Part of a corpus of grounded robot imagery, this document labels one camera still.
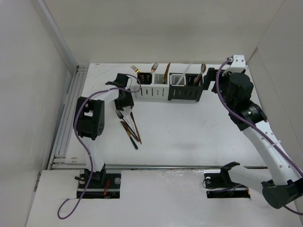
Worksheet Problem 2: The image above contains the gold fork green handle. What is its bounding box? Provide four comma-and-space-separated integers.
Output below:
131, 65, 140, 74

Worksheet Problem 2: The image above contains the silver spoon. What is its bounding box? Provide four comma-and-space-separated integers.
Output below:
193, 63, 206, 85

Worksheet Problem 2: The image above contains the rose gold fork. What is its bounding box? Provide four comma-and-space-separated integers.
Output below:
148, 62, 159, 78

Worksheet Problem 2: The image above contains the gold knife green handle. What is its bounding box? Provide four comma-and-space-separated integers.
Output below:
163, 62, 171, 84

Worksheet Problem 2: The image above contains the white chopstick long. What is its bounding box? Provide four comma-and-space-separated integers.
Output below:
175, 65, 190, 86

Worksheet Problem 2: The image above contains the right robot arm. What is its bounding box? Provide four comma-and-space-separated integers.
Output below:
203, 68, 303, 209

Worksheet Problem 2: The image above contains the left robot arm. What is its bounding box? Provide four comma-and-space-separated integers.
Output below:
73, 73, 134, 188

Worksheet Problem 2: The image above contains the copper chopstick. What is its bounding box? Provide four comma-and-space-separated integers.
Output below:
130, 112, 142, 144

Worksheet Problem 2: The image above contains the white utensil container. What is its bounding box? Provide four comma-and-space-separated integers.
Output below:
134, 72, 169, 101

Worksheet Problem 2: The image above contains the black utensil container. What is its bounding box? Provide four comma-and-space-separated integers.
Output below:
168, 73, 203, 102

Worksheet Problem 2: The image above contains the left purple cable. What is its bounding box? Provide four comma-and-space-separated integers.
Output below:
57, 73, 134, 219

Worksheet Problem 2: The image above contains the purple cable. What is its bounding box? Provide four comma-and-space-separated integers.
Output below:
215, 58, 303, 216
57, 73, 134, 219

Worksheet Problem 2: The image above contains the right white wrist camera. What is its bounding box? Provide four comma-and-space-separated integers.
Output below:
223, 54, 246, 75

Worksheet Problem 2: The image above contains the bronze knife green handle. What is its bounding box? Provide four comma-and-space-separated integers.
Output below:
120, 121, 138, 150

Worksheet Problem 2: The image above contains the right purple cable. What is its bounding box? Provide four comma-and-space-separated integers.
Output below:
215, 58, 303, 216

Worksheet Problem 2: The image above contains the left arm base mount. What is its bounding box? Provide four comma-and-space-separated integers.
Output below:
82, 173, 122, 199

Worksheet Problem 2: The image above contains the aluminium rail front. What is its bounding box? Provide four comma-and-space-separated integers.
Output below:
105, 164, 220, 170

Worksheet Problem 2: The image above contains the aluminium rail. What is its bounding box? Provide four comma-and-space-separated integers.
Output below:
46, 65, 89, 170
105, 164, 220, 170

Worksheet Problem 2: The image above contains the aluminium rail left side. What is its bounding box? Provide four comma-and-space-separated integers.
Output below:
46, 65, 89, 170

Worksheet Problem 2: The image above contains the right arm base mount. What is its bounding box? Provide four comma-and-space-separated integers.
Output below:
202, 171, 250, 199

